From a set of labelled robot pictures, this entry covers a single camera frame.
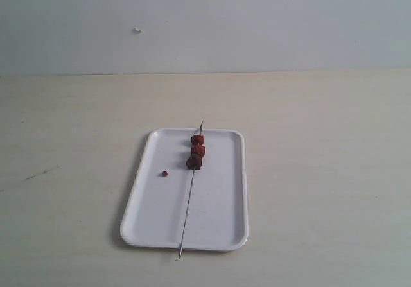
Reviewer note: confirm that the red dried fruit piece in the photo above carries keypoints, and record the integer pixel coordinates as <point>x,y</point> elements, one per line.
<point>198,149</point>
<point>194,162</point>
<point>197,140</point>

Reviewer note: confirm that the thin metal skewer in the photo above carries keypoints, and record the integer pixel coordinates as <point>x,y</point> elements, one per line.
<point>188,203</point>

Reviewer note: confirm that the white rectangular plastic tray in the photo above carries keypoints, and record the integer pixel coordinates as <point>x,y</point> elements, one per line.
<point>218,214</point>

